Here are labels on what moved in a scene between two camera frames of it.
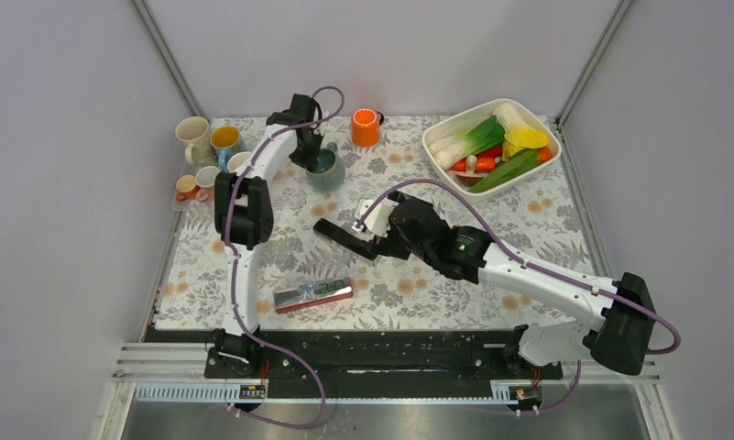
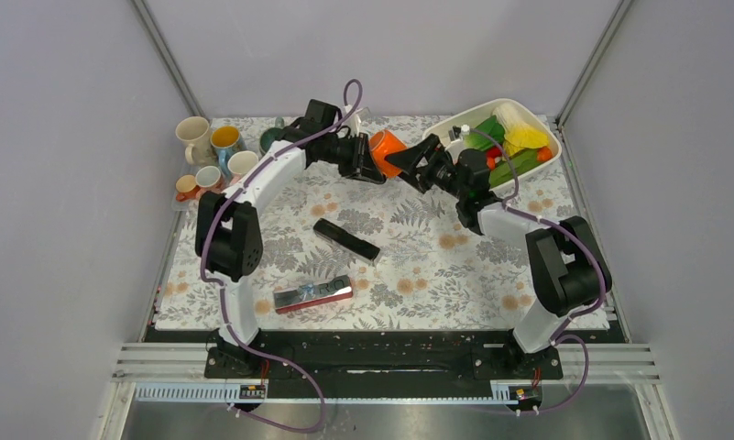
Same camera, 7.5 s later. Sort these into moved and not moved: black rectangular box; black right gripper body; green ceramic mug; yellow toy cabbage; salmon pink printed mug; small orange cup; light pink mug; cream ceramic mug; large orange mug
Moved: green ceramic mug; black right gripper body; large orange mug
Not moved: light pink mug; yellow toy cabbage; black rectangular box; salmon pink printed mug; small orange cup; cream ceramic mug
